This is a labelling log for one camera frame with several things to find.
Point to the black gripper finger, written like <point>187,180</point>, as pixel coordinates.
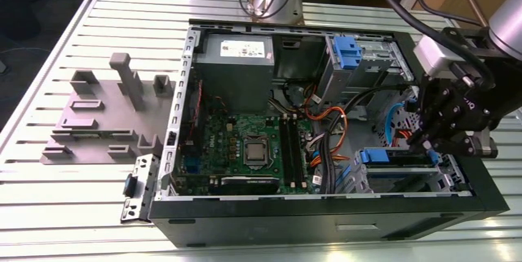
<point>438,106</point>
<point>457,144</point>

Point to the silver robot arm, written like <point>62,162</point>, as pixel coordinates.
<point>277,8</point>

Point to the metal disk bay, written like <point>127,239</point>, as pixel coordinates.
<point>399,170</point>

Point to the grey metal drive cage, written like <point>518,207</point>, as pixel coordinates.
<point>350,82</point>

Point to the blue plastic drive latch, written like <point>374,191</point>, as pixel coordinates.
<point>346,51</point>

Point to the black RAM slot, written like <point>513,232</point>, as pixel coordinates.
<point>299,152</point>
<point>287,152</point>

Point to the green motherboard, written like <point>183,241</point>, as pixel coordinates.
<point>260,124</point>

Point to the silver CPU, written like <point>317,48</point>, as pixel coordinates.
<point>256,152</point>

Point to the black PC case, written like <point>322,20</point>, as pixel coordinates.
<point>286,222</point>

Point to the grey power supply unit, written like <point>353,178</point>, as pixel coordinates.
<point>236,85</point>

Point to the black graphics card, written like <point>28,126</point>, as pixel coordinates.
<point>248,184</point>

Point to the black latch with blue pad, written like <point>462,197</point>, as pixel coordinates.
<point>130,185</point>

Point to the grey plastic parts rack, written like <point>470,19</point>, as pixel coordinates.
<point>106,118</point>

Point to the green RAM stick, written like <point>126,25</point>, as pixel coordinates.
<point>98,136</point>

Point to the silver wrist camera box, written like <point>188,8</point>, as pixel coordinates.
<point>434,57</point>

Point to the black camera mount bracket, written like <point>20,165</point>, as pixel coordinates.
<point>457,34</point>

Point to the silver rear bracket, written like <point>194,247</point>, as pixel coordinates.
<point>147,170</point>

